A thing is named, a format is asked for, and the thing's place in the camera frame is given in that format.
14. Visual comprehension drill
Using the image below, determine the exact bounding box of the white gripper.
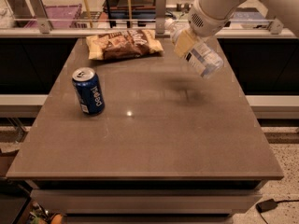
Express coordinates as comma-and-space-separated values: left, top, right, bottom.
173, 0, 231, 58

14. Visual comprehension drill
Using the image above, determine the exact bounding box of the clear plastic water bottle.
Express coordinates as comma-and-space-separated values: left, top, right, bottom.
164, 19, 223, 78

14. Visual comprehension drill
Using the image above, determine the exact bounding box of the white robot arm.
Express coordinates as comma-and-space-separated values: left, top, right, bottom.
174, 0, 299, 57

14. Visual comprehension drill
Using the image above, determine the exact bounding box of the brown chip bag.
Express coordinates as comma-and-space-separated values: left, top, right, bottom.
86, 29, 164, 61

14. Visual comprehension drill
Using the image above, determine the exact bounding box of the blue pepsi can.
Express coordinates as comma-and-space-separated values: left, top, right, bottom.
72, 67, 105, 115

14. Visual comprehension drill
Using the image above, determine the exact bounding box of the yellow pole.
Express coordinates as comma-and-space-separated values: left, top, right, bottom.
83, 0, 93, 28

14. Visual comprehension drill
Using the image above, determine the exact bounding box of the purple plastic crate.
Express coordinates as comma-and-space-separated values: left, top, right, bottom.
24, 3, 84, 29

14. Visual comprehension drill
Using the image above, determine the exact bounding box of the black power adapter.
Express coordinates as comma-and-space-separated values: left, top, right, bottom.
255, 199, 278, 213

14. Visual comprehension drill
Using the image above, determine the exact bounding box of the grey table base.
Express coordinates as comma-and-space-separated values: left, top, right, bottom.
31, 189, 262, 224

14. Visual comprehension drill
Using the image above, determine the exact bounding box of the metal railing post middle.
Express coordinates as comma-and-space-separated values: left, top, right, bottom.
155, 0, 166, 35

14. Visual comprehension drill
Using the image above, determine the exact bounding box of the metal railing post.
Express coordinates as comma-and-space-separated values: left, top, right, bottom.
29, 0, 52, 34
269, 19, 284, 35
155, 0, 166, 35

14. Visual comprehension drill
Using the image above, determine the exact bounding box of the metal railing post right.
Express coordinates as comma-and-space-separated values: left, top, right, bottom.
269, 19, 284, 35

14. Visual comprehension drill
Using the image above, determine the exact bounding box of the metal railing post left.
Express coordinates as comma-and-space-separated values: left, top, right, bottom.
29, 0, 52, 34

